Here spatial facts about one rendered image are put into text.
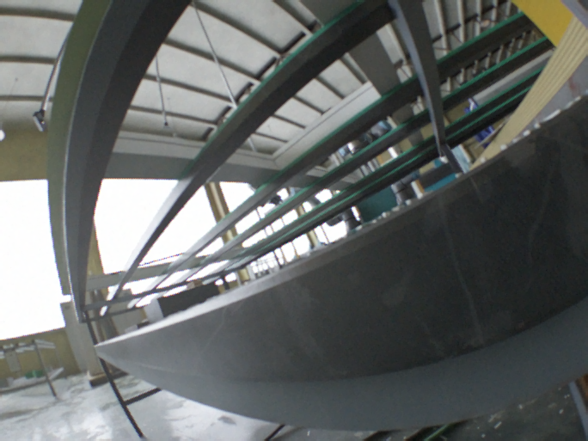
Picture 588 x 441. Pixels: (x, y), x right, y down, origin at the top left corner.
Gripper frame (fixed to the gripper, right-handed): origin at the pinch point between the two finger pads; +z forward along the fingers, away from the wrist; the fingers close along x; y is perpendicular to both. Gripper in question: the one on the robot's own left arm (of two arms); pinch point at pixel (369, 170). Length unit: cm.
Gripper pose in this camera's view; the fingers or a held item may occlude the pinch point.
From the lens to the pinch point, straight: 151.7
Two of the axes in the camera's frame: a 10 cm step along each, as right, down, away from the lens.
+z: 4.0, 9.0, -2.0
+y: -7.2, 4.4, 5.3
